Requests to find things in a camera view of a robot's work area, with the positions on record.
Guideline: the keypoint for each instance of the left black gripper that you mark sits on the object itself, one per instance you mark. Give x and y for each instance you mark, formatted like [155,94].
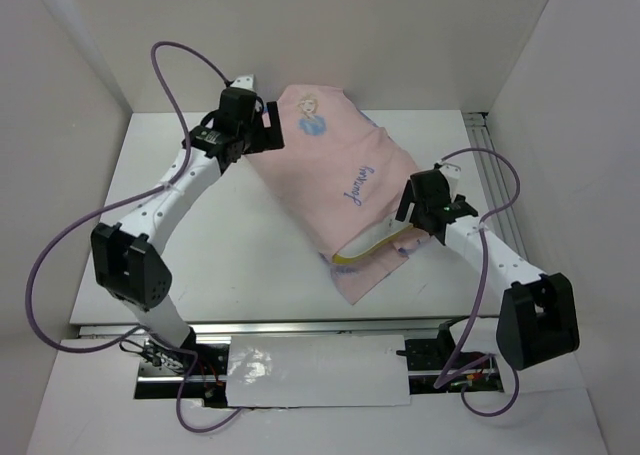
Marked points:
[270,137]

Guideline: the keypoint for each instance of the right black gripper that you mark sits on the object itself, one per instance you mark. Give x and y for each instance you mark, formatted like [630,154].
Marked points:
[406,200]

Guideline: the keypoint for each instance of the white pillow yellow edge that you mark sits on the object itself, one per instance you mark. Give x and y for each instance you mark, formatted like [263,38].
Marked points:
[370,240]

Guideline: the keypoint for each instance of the pink blue printed pillowcase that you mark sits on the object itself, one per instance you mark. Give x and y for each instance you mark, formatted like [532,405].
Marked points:
[338,174]

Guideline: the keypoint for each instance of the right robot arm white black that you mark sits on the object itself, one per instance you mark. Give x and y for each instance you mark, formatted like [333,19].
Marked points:
[525,315]

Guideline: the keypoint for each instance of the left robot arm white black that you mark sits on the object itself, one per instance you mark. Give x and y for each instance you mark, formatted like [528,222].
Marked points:
[127,256]

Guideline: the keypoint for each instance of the white cover plate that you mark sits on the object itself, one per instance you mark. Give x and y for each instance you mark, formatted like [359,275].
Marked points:
[317,371]

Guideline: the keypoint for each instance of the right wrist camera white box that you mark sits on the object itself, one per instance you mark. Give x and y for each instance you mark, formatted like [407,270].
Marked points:
[452,174]

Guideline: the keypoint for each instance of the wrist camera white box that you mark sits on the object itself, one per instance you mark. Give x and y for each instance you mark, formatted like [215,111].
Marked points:
[246,82]
[452,174]

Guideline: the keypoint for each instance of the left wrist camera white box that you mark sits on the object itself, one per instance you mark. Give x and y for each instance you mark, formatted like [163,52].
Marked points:
[246,82]

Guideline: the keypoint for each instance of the aluminium side rail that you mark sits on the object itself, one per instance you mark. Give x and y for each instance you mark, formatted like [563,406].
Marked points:
[496,180]

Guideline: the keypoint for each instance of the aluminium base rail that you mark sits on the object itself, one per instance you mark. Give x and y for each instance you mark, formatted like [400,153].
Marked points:
[250,329]

